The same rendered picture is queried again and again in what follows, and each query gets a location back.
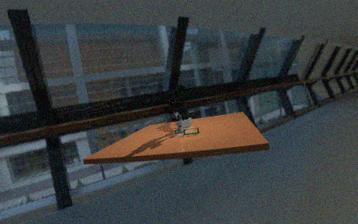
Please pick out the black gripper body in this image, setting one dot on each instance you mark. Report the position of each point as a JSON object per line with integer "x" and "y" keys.
{"x": 172, "y": 105}

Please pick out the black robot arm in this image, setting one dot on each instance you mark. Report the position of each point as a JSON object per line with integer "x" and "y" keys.
{"x": 172, "y": 95}

